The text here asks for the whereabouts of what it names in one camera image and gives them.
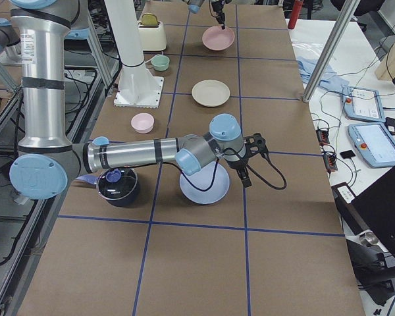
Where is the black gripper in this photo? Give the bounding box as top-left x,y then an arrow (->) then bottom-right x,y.
226,155 -> 252,188
210,0 -> 225,30

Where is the pink plate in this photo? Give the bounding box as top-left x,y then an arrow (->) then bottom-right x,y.
201,26 -> 235,51

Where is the blue plate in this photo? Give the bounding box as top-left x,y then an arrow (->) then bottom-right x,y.
179,161 -> 230,205

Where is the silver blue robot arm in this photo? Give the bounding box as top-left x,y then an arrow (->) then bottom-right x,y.
9,1 -> 251,199
183,0 -> 228,30

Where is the cream toaster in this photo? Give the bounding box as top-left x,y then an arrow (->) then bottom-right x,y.
138,13 -> 167,51

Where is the green bowl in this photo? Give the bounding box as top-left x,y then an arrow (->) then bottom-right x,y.
151,55 -> 170,72

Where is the red bottle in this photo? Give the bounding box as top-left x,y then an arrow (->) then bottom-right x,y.
288,0 -> 303,30

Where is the beige plate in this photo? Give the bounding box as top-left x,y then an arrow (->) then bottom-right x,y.
192,80 -> 230,107

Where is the pink bowl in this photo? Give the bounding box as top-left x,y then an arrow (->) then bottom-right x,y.
130,113 -> 155,134

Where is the dark blue lidded pot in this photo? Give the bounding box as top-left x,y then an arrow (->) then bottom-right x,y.
76,167 -> 141,207

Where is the light blue cloth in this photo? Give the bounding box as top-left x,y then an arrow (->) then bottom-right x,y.
296,55 -> 350,94

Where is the lower teach pendant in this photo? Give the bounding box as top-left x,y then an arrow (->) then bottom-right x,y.
347,122 -> 395,169

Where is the teach pendant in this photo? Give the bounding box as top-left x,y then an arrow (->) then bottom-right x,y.
347,122 -> 395,169
342,86 -> 385,122

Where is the upper teach pendant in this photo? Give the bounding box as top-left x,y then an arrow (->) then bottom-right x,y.
342,86 -> 385,122

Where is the black laptop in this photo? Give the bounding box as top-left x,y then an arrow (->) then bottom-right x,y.
332,166 -> 395,257

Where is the blue cup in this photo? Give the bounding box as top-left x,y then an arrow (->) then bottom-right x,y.
92,136 -> 109,146

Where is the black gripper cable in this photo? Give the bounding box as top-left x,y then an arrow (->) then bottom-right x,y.
180,147 -> 287,192

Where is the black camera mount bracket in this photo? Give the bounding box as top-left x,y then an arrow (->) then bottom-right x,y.
244,133 -> 269,159

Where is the white pedestal column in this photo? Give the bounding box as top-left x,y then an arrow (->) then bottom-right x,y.
105,0 -> 164,108

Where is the aluminium frame post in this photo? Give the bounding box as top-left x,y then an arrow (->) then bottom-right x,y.
302,0 -> 359,103

